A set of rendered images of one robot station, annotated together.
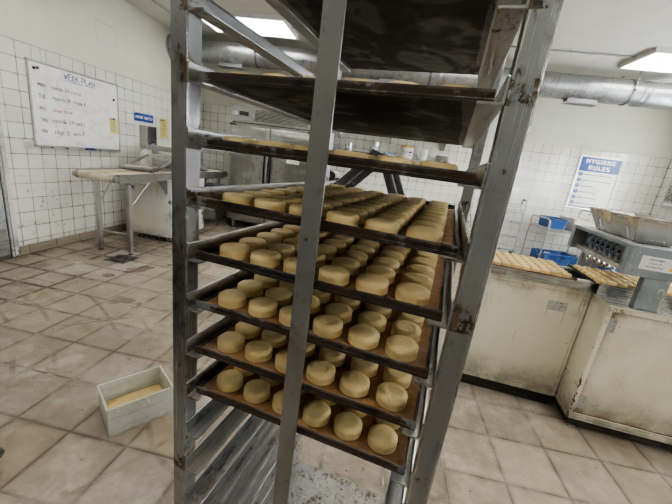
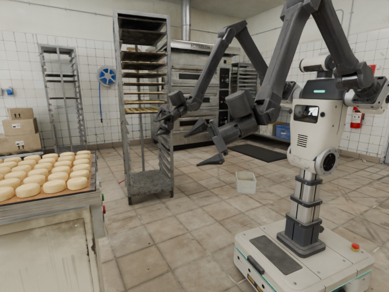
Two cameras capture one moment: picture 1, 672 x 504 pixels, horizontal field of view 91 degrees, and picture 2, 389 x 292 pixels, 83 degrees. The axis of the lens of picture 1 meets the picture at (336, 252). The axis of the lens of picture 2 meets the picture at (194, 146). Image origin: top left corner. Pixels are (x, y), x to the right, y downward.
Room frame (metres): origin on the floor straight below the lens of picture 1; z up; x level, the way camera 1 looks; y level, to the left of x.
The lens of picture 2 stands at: (3.00, -1.07, 1.16)
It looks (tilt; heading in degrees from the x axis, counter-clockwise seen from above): 14 degrees down; 143
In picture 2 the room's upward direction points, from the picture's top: straight up
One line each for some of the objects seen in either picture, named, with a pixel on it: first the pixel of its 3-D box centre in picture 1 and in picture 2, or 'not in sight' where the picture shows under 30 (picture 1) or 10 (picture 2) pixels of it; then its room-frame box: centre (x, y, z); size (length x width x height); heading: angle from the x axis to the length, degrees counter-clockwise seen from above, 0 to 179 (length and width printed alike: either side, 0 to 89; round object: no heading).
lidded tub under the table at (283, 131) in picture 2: not in sight; (289, 131); (0.64, 3.22, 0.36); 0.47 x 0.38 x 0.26; 85
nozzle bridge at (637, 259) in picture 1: (618, 263); not in sight; (2.02, -1.76, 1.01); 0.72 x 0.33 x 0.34; 167
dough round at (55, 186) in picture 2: not in sight; (54, 186); (2.35, -1.04, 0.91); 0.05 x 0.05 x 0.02
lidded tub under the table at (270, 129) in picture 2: not in sight; (271, 127); (0.19, 3.27, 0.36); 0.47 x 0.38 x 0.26; 83
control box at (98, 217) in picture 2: not in sight; (96, 201); (2.21, -0.92, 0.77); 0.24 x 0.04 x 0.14; 167
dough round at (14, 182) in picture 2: not in sight; (8, 184); (2.26, -1.14, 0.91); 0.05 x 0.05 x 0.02
